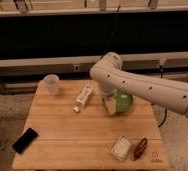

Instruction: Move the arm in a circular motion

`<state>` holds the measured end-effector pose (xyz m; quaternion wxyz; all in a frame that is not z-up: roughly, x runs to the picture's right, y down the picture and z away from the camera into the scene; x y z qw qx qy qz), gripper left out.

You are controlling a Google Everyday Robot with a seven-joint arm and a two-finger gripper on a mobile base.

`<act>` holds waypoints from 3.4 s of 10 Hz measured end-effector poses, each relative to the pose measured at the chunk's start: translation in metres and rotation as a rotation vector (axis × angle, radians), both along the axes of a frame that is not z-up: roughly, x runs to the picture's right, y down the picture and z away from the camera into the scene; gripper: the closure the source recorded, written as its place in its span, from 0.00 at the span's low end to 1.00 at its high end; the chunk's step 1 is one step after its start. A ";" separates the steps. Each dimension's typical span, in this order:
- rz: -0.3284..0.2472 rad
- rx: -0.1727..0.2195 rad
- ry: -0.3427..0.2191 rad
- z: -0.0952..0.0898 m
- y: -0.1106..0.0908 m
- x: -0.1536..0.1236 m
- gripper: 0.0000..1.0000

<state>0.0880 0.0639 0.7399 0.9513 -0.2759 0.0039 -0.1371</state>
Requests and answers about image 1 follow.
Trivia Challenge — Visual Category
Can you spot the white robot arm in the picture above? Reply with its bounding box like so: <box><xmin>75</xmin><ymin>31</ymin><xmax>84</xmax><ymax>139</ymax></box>
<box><xmin>90</xmin><ymin>52</ymin><xmax>188</xmax><ymax>118</ymax></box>

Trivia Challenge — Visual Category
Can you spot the green ceramic bowl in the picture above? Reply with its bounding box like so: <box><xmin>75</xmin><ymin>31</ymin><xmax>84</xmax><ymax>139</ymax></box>
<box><xmin>115</xmin><ymin>92</ymin><xmax>133</xmax><ymax>113</ymax></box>

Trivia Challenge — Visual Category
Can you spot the white tube bottle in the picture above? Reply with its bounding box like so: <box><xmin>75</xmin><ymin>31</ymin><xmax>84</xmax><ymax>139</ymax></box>
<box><xmin>73</xmin><ymin>85</ymin><xmax>93</xmax><ymax>113</ymax></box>

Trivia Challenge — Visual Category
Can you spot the wooden table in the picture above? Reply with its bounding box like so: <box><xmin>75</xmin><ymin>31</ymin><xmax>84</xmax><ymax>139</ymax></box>
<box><xmin>12</xmin><ymin>80</ymin><xmax>169</xmax><ymax>170</ymax></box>

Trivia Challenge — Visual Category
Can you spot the red brown oblong object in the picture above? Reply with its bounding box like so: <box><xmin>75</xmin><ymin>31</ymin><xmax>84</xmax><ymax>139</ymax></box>
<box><xmin>134</xmin><ymin>138</ymin><xmax>147</xmax><ymax>160</ymax></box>

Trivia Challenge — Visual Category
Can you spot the clear plastic cup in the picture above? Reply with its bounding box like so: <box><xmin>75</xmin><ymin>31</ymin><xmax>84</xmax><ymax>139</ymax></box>
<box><xmin>43</xmin><ymin>74</ymin><xmax>59</xmax><ymax>96</ymax></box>

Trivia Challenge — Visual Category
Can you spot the black smartphone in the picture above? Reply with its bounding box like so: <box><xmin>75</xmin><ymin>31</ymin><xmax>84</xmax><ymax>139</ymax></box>
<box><xmin>12</xmin><ymin>128</ymin><xmax>38</xmax><ymax>154</ymax></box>

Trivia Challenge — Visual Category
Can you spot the white wall outlet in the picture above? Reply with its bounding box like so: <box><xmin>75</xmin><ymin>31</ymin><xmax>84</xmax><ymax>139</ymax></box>
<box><xmin>75</xmin><ymin>64</ymin><xmax>80</xmax><ymax>72</ymax></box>

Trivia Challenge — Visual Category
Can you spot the black hanging cable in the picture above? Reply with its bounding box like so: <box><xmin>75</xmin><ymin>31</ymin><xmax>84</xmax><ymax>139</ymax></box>
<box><xmin>101</xmin><ymin>4</ymin><xmax>122</xmax><ymax>58</ymax></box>

